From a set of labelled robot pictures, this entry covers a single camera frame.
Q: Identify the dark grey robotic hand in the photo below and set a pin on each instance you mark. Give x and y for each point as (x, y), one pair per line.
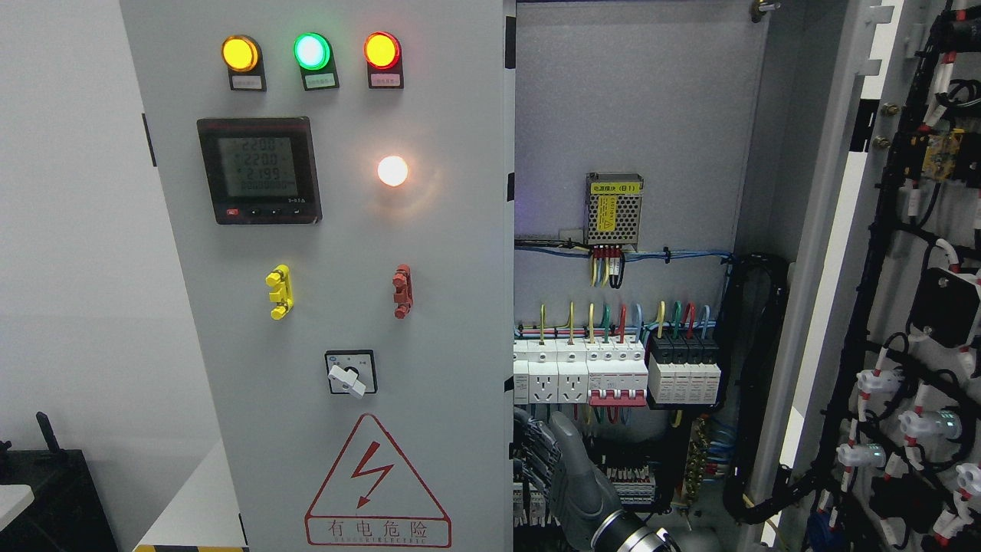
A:
(555, 460)

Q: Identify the grey cabinet door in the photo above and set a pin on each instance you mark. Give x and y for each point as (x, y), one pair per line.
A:
(453, 125)
(869, 395)

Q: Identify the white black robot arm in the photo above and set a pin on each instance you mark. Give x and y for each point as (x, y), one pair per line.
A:
(625, 531)

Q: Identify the lower relay terminal row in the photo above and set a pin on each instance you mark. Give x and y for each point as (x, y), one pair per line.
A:
(631, 477)

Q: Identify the white socket breaker row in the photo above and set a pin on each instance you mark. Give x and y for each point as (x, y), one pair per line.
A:
(600, 373)

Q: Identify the black white surge protector block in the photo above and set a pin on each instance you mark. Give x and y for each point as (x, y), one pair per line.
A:
(682, 371)

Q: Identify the red electrical warning triangle sticker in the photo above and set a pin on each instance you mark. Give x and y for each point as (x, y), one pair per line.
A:
(374, 497)

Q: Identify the red terminal connector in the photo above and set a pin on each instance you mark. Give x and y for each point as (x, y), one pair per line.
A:
(403, 296)

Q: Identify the metal mesh power supply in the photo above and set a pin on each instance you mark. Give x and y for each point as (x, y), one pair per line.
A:
(613, 209)

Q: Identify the grey cabinet body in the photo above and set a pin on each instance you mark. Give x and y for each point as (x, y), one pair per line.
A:
(668, 90)

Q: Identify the yellow terminal connector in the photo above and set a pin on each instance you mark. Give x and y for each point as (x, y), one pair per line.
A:
(280, 293)

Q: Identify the white glowing indicator lamp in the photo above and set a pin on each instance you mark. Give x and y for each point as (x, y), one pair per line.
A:
(392, 170)

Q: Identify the black digital power meter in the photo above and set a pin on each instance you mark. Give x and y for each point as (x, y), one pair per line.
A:
(261, 170)

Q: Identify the red indicator lamp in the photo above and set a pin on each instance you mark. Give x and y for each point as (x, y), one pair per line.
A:
(383, 54)

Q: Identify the green indicator lamp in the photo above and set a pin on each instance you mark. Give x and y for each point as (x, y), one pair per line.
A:
(315, 59)

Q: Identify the black equipment at left floor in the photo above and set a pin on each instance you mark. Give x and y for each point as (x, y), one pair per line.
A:
(66, 513)

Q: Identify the yellow indicator lamp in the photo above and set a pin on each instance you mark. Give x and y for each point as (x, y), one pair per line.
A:
(243, 57)

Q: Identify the white rotary selector switch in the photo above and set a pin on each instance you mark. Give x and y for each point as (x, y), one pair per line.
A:
(351, 372)

